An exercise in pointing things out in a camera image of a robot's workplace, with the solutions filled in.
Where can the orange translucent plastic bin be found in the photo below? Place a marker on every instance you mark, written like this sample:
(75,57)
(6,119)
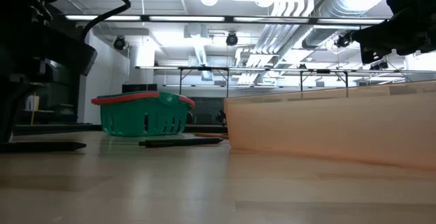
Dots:
(323,128)

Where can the black background box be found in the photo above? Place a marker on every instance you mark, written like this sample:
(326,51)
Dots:
(139,88)

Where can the silver ventilation duct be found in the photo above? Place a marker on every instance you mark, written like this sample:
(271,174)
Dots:
(327,9)

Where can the white container on shelf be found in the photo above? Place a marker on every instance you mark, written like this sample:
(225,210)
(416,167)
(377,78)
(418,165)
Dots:
(32,103)

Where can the black pen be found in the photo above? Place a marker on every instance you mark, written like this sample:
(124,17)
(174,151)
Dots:
(180,142)

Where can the orange pencil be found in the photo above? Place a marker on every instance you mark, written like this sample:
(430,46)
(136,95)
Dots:
(211,135)

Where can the black background device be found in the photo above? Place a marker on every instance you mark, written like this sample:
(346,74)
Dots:
(220,116)

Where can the long ceiling light rail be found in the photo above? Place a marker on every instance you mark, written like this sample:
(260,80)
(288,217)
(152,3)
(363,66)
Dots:
(187,18)

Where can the black ceiling camera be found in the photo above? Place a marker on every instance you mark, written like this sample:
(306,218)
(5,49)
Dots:
(119,43)
(231,39)
(379,65)
(343,40)

